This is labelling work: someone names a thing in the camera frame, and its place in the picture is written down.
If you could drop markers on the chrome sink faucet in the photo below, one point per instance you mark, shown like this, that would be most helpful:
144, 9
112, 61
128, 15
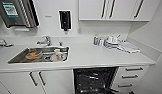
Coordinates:
44, 40

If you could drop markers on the white dirty plate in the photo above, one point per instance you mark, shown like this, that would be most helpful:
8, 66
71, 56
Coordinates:
58, 58

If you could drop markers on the grey paper towel dispenser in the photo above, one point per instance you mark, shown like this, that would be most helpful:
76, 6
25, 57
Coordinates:
17, 11

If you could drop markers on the small chrome soap pump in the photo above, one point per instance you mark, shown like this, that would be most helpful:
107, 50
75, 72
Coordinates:
60, 43

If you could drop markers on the white wall outlet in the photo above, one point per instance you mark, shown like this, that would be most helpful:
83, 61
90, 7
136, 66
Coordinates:
79, 30

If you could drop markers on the white wall cabinet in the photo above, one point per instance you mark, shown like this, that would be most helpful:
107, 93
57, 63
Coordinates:
123, 9

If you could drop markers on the white kitchen drawer unit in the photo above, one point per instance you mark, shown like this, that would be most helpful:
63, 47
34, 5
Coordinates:
1, 89
130, 81

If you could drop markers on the bowl with orange leftovers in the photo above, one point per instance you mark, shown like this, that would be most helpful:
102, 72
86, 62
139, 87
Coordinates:
33, 54

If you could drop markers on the small white wall label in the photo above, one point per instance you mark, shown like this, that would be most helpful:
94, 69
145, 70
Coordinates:
47, 16

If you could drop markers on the white paper towel sheet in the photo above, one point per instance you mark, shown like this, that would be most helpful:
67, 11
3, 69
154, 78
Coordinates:
22, 29

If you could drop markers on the white dish towel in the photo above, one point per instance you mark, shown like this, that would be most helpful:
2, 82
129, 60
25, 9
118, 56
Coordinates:
128, 47

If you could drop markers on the blue-label dish soap bottle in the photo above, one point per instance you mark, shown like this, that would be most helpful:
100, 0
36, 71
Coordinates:
96, 40

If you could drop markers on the stainless steel sink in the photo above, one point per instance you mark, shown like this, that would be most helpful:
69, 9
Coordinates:
18, 58

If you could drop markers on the white cup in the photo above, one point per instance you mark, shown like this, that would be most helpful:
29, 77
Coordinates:
57, 51

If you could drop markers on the stack of white dishes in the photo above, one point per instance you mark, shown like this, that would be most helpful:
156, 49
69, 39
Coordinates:
111, 41

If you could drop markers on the white two-door base cabinet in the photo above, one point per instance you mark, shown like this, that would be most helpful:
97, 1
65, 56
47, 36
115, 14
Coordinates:
57, 83

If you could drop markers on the chrome side tap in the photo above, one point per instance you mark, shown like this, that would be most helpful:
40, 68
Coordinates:
3, 43

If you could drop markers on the black wall soap dispenser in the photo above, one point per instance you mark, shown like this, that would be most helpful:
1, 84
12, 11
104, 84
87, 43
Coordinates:
64, 19

